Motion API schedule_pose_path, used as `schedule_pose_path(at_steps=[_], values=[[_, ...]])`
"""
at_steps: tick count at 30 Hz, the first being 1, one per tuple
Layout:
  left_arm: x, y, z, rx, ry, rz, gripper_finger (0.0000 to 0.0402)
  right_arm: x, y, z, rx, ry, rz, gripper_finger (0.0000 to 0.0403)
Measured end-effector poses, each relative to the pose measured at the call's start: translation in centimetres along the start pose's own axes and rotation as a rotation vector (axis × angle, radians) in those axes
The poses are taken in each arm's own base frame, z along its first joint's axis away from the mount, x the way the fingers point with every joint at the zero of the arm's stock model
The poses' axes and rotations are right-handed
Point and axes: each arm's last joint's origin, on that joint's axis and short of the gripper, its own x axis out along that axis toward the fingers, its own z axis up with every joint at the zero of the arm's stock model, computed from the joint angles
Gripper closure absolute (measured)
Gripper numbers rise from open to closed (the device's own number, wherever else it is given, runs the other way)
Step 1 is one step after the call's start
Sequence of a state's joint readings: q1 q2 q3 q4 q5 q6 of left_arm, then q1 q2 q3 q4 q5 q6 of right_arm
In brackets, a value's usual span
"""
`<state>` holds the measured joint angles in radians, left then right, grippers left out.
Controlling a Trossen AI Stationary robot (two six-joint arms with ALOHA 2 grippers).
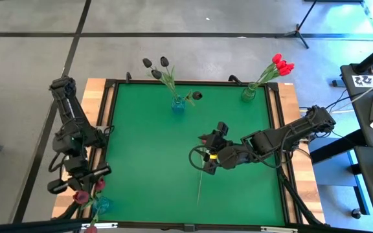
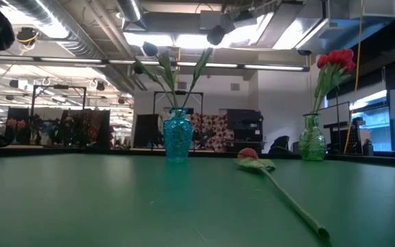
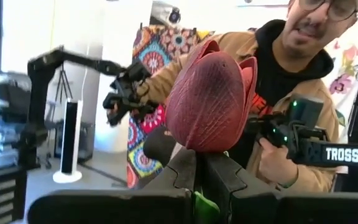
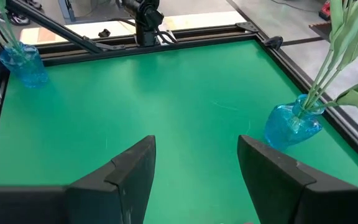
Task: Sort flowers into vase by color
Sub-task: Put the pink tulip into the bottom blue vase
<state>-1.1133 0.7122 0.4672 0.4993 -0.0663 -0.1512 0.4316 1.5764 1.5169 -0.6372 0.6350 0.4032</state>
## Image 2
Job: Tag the blue glass vase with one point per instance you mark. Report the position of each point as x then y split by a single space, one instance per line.
178 137

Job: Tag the dark red artificial tulip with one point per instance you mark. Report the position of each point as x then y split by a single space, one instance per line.
249 153

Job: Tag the green glass vase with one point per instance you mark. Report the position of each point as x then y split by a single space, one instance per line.
312 144

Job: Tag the red patterned panel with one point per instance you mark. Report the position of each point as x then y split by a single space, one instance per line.
214 130

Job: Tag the black equipment shelf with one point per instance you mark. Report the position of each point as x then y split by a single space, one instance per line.
245 127

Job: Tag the black screen panel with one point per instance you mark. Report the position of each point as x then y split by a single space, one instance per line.
146 128

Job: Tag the black office chair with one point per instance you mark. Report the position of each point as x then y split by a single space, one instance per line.
279 144

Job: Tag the long light bar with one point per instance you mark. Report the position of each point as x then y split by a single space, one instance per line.
273 67

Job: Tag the green table mat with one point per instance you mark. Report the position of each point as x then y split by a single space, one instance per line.
115 206

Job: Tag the distant robot station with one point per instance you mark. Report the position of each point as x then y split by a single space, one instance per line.
81 130

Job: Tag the black rack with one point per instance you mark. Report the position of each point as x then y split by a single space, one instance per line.
353 137

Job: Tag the black monitor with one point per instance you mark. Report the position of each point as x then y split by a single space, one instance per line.
17 115

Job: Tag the black rig frame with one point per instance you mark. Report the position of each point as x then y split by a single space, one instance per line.
197 93
60 86

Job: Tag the silver ventilation duct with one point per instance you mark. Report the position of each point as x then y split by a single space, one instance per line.
81 44

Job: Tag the ceiling mounted camera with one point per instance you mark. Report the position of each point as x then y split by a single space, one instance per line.
26 34

